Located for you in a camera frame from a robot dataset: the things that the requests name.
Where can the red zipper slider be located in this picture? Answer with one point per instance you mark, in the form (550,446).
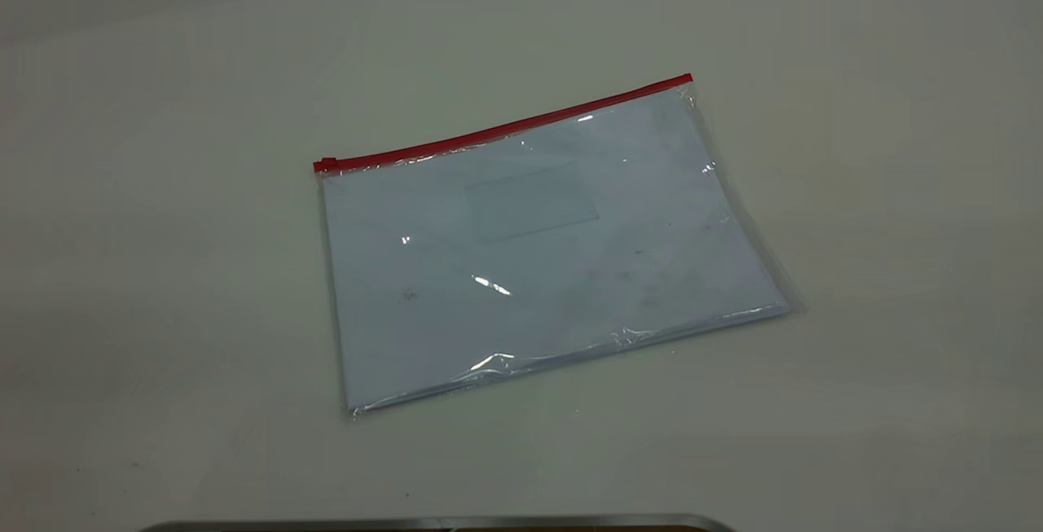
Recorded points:
(326,164)

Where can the grey metal rim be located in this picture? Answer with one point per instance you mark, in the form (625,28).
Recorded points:
(440,524)

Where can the clear plastic zipper bag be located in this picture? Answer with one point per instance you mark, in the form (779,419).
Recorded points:
(538,255)

